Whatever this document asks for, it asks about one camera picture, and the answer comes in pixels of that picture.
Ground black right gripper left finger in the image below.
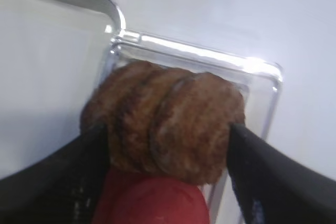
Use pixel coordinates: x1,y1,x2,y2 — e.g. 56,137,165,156
1,124,109,223

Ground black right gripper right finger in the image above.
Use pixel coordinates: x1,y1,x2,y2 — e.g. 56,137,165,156
227,124,335,223

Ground red tomato slice top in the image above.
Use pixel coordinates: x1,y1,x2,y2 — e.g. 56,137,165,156
92,167,210,223

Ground brown burger patty middle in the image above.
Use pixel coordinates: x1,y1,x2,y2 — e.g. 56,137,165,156
110,68,193,174

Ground brown burger patty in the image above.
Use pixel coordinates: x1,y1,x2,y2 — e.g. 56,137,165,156
110,68,193,174
80,61,161,132
150,72,245,185

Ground brown burger patty left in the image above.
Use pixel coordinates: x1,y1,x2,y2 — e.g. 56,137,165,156
80,61,161,132

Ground brown burger patty right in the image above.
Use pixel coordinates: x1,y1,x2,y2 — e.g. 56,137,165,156
150,72,245,185

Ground clear plastic meat container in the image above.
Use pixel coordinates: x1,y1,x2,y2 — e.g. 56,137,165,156
104,30,284,224

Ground white metal tray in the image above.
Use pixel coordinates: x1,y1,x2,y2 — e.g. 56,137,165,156
1,0,125,178

